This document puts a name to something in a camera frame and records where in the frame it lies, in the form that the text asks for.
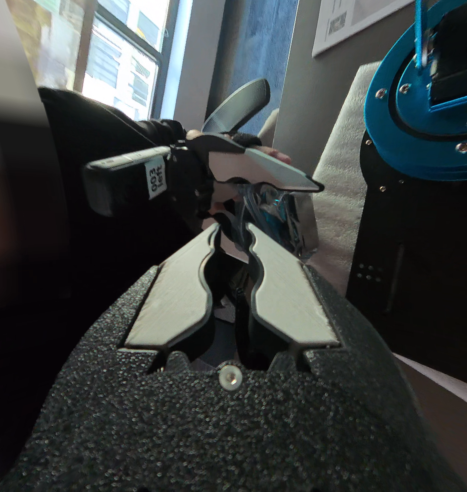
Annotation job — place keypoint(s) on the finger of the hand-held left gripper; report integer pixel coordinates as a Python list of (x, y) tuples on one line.
[(256, 167), (221, 196)]

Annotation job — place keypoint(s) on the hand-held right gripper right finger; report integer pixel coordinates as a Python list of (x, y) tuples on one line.
[(291, 303)]

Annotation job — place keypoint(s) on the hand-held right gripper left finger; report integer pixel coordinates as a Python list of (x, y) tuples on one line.
[(172, 303)]

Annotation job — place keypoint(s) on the silver foil bag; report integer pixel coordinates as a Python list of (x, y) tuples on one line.
[(272, 215)]

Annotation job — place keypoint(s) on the person's left forearm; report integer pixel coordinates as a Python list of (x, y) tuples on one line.
[(160, 132)]

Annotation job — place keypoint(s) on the person's left hand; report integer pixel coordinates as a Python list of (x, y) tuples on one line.
[(277, 155)]

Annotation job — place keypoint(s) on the person's black clothing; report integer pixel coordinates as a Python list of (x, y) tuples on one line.
[(102, 134)]

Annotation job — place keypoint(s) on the grey mesh chair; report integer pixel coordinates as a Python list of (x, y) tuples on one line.
[(237, 107)]

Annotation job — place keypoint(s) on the white foam sheet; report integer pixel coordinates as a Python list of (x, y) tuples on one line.
[(333, 192)]

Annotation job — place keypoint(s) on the large glass window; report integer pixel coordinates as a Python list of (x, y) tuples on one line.
[(114, 57)]

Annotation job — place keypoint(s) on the printed instruction manual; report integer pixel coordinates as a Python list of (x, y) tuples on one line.
[(352, 23)]

